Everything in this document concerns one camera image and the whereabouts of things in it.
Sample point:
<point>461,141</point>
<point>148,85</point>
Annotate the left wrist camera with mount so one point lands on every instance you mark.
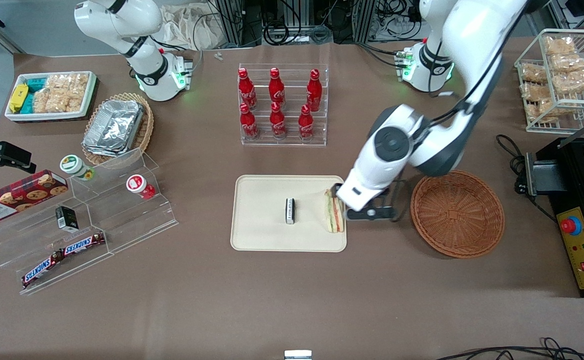
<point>372,213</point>

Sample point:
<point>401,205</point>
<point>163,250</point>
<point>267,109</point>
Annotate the small black white packet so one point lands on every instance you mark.
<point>290,211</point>

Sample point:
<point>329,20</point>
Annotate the round brown wicker basket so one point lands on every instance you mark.
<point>457,215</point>

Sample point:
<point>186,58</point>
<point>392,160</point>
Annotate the beige cloth bag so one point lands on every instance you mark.
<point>191,25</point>

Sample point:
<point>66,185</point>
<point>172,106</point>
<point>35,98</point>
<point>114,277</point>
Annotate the clear rice cracker bag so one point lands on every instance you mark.
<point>574,81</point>
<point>559,45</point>
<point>57,92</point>
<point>536,91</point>
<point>568,63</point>
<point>41,100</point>
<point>78,90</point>
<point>534,73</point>
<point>549,110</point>

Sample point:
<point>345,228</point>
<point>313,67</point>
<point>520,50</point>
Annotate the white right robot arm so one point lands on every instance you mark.
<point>136,30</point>

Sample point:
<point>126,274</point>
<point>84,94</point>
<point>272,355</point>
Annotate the teal snack packet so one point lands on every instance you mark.
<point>35,84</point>
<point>28,104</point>

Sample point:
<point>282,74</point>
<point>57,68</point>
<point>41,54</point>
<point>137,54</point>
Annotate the aluminium frame post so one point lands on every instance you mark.
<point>364,20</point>
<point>229,20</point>

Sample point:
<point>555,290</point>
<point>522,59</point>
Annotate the stacked aluminium foil trays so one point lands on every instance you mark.
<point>114,127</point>

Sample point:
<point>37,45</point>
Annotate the oval wicker basket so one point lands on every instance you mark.
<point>146,130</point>

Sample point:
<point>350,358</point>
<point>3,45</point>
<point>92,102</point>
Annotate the green lid yogurt cup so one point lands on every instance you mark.
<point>73,165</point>

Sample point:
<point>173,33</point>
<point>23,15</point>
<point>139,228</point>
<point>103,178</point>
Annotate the beige serving tray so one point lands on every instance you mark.
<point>261,220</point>

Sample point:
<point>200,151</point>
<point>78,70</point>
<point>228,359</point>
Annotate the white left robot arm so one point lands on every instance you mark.
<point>472,45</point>

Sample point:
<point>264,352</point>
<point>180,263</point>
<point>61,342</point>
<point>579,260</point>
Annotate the yellow snack packet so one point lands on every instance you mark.
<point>18,98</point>

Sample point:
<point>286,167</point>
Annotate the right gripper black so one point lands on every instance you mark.
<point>2,152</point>

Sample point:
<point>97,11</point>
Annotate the white rectangular snack tray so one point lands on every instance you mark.
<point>46,116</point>

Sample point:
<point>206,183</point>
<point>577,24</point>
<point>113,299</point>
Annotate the small white box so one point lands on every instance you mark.
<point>298,355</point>

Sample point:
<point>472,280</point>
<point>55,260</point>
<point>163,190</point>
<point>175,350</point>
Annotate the clear acrylic bottle rack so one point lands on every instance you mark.
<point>292,142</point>

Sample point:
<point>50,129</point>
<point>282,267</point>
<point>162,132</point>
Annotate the snickers chocolate bar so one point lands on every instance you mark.
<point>41,270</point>
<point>84,244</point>

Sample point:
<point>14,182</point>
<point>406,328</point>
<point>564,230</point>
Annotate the red cola bottle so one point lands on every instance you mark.
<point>314,92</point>
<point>248,125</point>
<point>306,126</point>
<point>277,124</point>
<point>276,89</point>
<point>246,90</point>

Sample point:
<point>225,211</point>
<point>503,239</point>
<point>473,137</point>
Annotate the grey metal bracket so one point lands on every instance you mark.
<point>542,175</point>

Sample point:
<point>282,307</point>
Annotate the triangle sandwich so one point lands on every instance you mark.
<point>334,217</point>

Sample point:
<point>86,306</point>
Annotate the small black box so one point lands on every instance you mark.
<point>66,218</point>

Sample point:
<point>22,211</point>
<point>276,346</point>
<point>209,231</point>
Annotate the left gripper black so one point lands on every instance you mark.
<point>338,190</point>

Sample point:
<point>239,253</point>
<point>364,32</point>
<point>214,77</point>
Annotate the clear acrylic stepped shelf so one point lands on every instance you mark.
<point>121,220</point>

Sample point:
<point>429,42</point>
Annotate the red lid yogurt cup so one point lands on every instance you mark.
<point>136,184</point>

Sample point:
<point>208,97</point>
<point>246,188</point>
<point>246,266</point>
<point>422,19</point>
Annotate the black machine housing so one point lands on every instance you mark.
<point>562,200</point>

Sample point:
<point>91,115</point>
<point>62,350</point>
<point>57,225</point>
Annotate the red cookie box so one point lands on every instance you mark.
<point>16,197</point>

